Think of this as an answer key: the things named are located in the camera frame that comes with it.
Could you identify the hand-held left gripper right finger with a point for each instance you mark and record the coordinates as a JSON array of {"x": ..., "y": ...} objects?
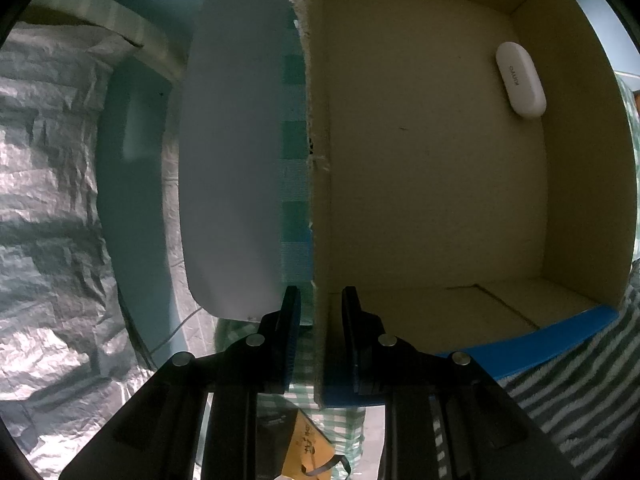
[{"x": 350, "y": 332}]

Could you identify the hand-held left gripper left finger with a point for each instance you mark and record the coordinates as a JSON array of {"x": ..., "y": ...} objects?
[{"x": 292, "y": 332}]

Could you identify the blue-edged cardboard box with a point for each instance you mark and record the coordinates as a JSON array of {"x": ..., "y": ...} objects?
[{"x": 425, "y": 160}]

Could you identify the white oval earbud case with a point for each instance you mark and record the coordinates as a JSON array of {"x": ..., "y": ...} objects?
[{"x": 520, "y": 80}]

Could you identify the yellow paper bag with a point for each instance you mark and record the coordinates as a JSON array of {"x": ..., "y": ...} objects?
[{"x": 310, "y": 445}]

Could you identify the green checkered cloth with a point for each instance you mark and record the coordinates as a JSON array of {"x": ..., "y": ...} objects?
[{"x": 292, "y": 185}]

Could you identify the crinkled silver foil sheet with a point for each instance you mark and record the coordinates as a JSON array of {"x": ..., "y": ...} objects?
[{"x": 50, "y": 210}]

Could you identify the striped mattress edge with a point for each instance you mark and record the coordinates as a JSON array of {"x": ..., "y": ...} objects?
[{"x": 100, "y": 5}]

